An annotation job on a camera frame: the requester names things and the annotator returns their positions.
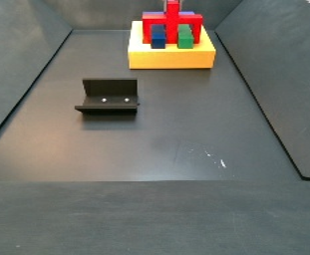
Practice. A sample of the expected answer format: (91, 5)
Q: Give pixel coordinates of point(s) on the red cross-shaped block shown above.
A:
(170, 19)

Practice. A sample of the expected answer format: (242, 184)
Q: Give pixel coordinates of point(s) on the yellow white board base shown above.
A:
(169, 58)

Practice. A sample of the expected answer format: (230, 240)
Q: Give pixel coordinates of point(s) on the green long block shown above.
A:
(185, 37)

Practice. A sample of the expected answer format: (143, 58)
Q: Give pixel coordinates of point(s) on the blue long block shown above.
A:
(158, 37)

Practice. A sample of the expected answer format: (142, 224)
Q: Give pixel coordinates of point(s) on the purple cross-shaped block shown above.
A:
(160, 12)

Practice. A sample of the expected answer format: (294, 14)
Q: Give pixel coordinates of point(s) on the black metal bracket holder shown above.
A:
(110, 96)

